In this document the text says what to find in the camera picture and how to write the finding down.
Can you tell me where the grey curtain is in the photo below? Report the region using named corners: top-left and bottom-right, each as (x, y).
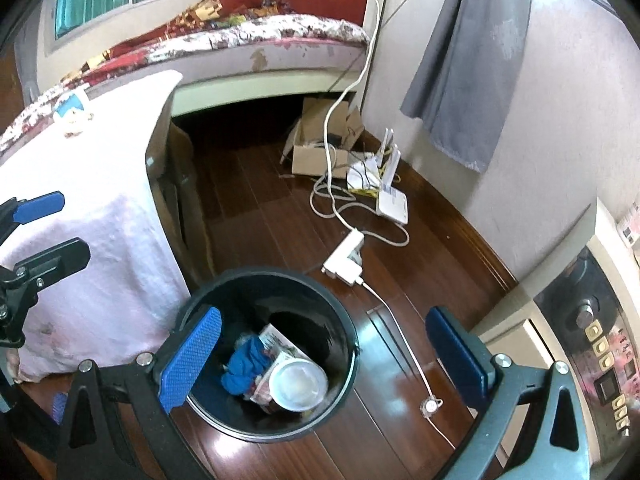
top-left (400, 0), bottom-right (533, 174)

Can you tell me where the blue paper cup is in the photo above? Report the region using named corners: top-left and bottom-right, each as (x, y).
top-left (54, 86), bottom-right (92, 120)

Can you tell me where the red patterned blanket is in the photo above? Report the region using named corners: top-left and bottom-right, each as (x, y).
top-left (60, 0), bottom-right (281, 82)

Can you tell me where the white power strip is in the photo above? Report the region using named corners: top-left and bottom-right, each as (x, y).
top-left (321, 228), bottom-right (366, 287)

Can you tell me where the pink table cloth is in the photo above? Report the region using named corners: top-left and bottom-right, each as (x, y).
top-left (0, 70), bottom-right (193, 386)

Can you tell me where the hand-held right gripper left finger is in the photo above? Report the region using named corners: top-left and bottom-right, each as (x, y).
top-left (52, 305), bottom-right (223, 480)

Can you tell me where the cardboard box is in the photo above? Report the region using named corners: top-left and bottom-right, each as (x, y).
top-left (279, 97), bottom-right (367, 179)

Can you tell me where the floral bedsheet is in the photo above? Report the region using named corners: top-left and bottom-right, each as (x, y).
top-left (0, 14), bottom-right (372, 153)

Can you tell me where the brown table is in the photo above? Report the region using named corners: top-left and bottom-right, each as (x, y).
top-left (144, 107), bottom-right (217, 292)

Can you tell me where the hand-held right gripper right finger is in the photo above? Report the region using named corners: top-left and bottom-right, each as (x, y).
top-left (425, 306), bottom-right (594, 480)

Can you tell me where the white router with antennas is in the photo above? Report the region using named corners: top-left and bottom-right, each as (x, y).
top-left (374, 127), bottom-right (411, 225)

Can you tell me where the white plastic cup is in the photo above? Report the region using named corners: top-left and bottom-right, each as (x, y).
top-left (268, 357), bottom-right (329, 412)

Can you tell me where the thin white charger cable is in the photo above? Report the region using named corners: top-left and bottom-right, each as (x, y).
top-left (361, 280), bottom-right (458, 451)

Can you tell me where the small white router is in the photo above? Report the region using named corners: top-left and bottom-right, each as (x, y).
top-left (346, 152), bottom-right (381, 192)

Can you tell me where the crumpled yellowish tissue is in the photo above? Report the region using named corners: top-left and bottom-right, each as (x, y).
top-left (61, 112), bottom-right (95, 137)

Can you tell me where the bed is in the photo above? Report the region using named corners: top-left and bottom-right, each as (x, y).
top-left (0, 0), bottom-right (391, 153)

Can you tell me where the beige appliance with control panel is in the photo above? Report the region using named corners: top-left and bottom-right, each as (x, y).
top-left (471, 197), bottom-right (640, 463)

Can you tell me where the black trash bin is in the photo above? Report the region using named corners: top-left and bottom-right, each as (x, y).
top-left (175, 268), bottom-right (362, 443)

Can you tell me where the green milk carton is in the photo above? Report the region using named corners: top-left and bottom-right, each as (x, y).
top-left (250, 323), bottom-right (303, 403)

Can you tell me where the white hanging cable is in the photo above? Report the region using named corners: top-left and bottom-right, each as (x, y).
top-left (311, 0), bottom-right (412, 249)

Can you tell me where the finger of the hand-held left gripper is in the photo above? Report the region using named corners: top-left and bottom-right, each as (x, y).
top-left (0, 191), bottom-right (66, 242)
top-left (0, 238), bottom-right (92, 292)

